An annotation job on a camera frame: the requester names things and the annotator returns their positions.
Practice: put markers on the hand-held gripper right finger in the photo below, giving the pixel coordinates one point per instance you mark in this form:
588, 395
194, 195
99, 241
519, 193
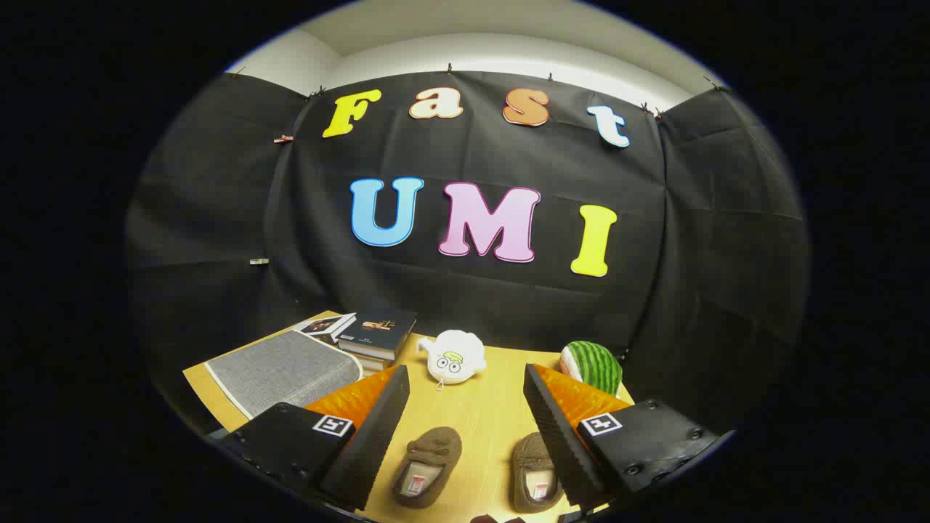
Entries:
556, 436

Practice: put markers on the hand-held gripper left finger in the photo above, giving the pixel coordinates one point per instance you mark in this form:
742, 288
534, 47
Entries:
378, 436

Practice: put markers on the brown fuzzy shoe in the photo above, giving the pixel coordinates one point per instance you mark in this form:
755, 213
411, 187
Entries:
436, 443
530, 454

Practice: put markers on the grey fabric storage box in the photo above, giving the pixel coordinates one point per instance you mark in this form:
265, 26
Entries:
283, 370

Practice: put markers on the tan hardcover book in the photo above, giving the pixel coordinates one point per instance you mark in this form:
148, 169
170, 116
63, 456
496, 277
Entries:
372, 370
374, 361

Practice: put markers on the watermelon slice plush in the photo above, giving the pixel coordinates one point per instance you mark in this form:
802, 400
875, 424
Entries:
596, 363

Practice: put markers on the dark hardcover book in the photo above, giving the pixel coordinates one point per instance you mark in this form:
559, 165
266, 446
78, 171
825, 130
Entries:
378, 330

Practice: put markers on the white plush toy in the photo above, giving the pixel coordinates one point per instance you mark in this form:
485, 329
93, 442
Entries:
454, 356

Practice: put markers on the white portrait book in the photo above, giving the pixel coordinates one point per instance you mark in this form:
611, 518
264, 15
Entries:
323, 325

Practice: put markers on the black backdrop cloth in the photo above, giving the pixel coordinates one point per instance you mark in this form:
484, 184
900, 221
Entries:
472, 305

